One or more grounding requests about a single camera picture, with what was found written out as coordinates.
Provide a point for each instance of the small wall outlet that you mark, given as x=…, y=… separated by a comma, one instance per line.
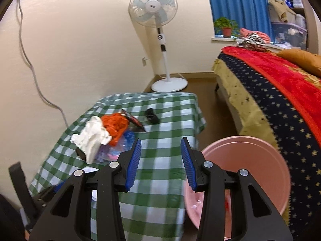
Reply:
x=144, y=62

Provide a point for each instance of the potted green plant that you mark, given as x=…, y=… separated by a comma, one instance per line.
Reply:
x=227, y=27

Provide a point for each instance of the clear storage box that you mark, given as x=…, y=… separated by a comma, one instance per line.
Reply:
x=288, y=36

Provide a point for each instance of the large white paper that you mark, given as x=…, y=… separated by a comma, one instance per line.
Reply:
x=91, y=136

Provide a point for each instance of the white standing fan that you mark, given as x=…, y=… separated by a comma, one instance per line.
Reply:
x=153, y=6

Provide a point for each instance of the bed with red blanket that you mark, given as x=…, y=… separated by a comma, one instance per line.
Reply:
x=288, y=125

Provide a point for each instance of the orange plastic bag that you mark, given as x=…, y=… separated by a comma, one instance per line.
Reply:
x=116, y=125

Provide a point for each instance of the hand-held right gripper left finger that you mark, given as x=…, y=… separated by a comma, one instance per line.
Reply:
x=135, y=160

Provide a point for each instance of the small black object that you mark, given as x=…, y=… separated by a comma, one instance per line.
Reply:
x=151, y=116

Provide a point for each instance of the black and red packet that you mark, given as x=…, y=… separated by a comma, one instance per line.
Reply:
x=136, y=123

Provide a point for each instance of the green checked tablecloth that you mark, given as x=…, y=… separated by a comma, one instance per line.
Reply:
x=160, y=135

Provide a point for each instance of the orange pillow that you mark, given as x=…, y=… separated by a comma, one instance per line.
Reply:
x=301, y=59

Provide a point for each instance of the striped black white cloth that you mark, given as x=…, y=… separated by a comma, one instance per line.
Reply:
x=253, y=42

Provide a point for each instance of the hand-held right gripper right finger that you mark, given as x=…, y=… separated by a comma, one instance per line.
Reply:
x=186, y=160

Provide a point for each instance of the blue curtain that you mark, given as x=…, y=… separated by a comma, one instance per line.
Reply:
x=240, y=2

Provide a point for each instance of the pink plastic bucket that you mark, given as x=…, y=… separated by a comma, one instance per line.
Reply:
x=250, y=155

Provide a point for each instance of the clear plastic bag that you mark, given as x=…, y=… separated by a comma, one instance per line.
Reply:
x=110, y=153

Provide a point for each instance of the yellow bed sheet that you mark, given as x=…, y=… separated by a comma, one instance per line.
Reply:
x=243, y=103

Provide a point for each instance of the beige jacket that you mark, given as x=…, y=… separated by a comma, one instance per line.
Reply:
x=280, y=8

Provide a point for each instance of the red blanket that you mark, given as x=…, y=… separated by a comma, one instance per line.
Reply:
x=283, y=80

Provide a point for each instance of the pink cloth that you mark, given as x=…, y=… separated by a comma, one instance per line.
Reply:
x=260, y=35

